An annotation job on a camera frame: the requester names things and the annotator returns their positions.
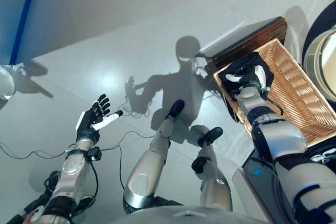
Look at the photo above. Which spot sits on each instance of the black garment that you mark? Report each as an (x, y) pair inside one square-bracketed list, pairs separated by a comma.
[(270, 72)]

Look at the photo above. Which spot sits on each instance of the grey robot torso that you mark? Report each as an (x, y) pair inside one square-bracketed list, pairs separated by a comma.
[(189, 216)]

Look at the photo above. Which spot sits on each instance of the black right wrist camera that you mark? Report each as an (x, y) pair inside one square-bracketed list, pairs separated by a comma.
[(235, 95)]

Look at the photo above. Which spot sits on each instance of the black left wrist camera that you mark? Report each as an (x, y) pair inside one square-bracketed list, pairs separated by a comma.
[(96, 153)]

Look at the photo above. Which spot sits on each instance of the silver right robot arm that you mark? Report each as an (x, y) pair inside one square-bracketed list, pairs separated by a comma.
[(278, 140)]

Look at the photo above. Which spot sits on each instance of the woven wicker laundry basket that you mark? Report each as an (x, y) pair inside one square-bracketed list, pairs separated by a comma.
[(302, 98)]

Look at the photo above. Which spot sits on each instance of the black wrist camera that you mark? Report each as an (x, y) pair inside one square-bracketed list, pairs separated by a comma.
[(96, 153), (235, 95)]

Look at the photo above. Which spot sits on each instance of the silver right robot leg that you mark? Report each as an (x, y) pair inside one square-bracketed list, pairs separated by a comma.
[(215, 190)]

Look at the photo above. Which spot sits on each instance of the round glass washer door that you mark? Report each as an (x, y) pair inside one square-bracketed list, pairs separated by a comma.
[(315, 61)]

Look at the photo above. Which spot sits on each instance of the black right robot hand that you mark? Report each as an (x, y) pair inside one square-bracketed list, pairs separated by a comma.
[(250, 77)]

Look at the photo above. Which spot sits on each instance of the silver robot leg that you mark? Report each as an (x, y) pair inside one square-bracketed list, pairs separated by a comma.
[(144, 171), (215, 190)]

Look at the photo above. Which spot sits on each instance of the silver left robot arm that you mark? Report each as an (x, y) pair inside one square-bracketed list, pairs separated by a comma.
[(71, 169)]

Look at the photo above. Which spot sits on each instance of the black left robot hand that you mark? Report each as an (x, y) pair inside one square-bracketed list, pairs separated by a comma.
[(88, 125)]

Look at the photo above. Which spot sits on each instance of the grey front-load washing machine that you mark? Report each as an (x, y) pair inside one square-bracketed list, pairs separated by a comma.
[(262, 182)]

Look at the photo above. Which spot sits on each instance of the brown glossy curved stand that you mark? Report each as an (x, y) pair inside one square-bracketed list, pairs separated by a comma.
[(249, 37)]

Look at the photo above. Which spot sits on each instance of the silver left robot leg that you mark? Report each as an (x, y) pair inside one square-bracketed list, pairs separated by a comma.
[(144, 171)]

